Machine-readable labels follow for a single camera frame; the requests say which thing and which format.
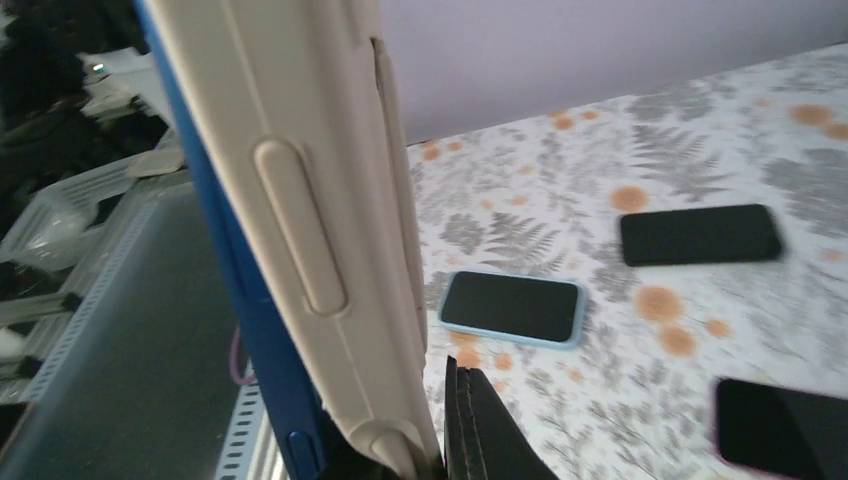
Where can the perforated grey cable duct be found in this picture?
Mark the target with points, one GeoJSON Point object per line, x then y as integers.
{"type": "Point", "coordinates": [237, 457]}

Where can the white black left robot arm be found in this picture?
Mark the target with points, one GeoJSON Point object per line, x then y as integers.
{"type": "Point", "coordinates": [45, 134]}

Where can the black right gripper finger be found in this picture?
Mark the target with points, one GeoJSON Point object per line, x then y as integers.
{"type": "Point", "coordinates": [481, 438]}

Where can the bare black smartphone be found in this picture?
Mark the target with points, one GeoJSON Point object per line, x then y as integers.
{"type": "Point", "coordinates": [726, 234]}

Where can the phone in blue case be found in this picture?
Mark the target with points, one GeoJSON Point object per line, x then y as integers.
{"type": "Point", "coordinates": [535, 311]}

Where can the aluminium rail frame base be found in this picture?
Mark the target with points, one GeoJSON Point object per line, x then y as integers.
{"type": "Point", "coordinates": [64, 239]}

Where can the black phone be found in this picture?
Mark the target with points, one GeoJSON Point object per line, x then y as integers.
{"type": "Point", "coordinates": [786, 432]}

